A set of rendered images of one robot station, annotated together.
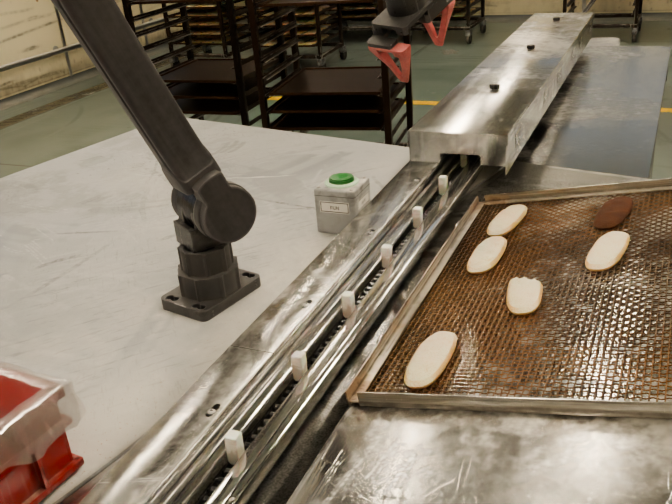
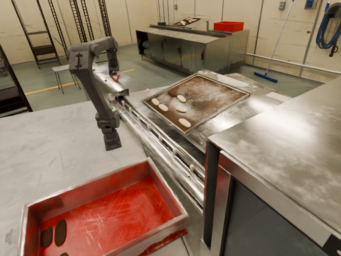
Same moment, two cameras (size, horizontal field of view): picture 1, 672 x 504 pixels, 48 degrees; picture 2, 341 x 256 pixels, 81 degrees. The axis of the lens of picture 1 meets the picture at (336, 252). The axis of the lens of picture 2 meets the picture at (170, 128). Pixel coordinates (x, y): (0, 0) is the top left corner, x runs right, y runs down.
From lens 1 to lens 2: 78 cm
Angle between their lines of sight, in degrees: 48
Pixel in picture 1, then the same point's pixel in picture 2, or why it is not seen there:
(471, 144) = (121, 92)
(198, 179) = (111, 115)
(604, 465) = (225, 119)
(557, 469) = (221, 122)
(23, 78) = not seen: outside the picture
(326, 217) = not seen: hidden behind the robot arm
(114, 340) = (109, 160)
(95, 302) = (87, 159)
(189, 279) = (112, 139)
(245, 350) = (149, 141)
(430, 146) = (112, 96)
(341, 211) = not seen: hidden behind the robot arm
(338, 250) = (130, 121)
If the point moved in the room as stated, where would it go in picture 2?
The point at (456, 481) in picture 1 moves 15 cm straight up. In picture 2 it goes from (214, 130) to (216, 103)
